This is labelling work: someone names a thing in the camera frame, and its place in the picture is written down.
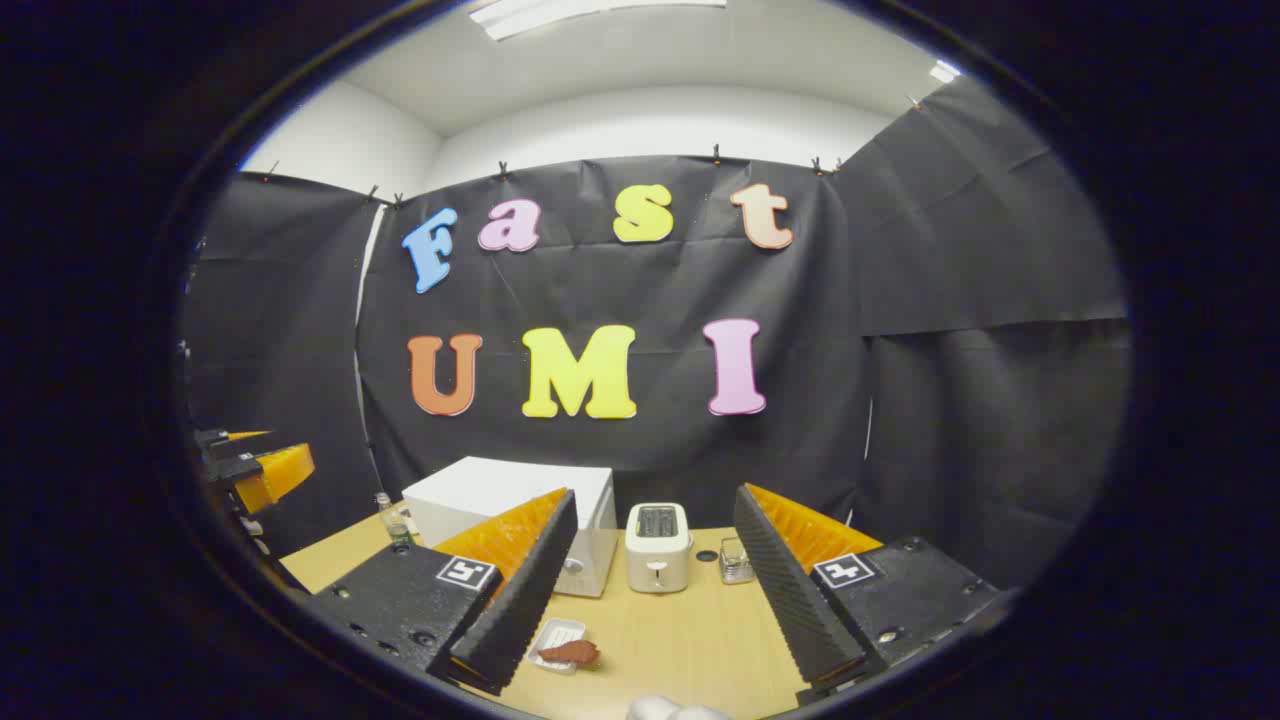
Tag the white toaster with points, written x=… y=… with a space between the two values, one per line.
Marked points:
x=657 y=555

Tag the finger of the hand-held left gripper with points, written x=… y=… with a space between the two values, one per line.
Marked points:
x=280 y=470
x=225 y=438

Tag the white rectangular tray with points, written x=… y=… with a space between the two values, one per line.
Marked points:
x=558 y=632

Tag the white microwave oven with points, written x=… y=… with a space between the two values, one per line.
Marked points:
x=500 y=485

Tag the small ceiling light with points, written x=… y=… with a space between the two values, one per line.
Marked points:
x=944 y=71

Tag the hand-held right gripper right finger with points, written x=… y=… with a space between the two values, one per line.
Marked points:
x=790 y=600

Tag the clear utensil holder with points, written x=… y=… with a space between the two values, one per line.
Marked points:
x=737 y=565

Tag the brown meat piece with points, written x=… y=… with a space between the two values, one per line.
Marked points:
x=572 y=653

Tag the long ceiling light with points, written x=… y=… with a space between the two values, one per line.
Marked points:
x=560 y=12

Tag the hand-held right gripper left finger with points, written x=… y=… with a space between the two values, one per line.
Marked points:
x=520 y=600

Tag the glass bottle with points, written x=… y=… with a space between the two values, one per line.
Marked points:
x=393 y=520

